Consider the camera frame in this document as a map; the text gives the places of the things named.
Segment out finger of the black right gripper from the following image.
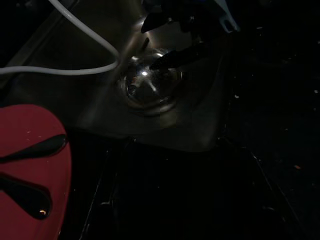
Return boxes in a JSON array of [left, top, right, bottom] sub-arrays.
[[149, 46, 208, 72], [141, 11, 176, 33]]

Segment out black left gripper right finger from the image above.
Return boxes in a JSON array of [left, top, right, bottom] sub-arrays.
[[224, 138, 308, 240]]

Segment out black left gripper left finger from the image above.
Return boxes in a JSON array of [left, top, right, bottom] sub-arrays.
[[82, 139, 133, 240]]

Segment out stainless steel bowl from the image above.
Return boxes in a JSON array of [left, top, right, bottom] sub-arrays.
[[117, 48, 191, 117]]

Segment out silver spoon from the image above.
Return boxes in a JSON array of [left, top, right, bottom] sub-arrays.
[[0, 172, 53, 221]]

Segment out stainless steel sink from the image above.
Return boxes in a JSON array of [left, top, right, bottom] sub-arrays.
[[0, 0, 231, 153]]

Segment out pink plate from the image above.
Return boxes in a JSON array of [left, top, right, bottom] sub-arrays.
[[0, 103, 72, 240]]

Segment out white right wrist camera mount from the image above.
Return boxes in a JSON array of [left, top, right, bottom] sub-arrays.
[[214, 0, 242, 34]]

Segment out white hose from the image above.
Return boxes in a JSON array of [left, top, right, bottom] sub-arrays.
[[0, 0, 121, 76]]

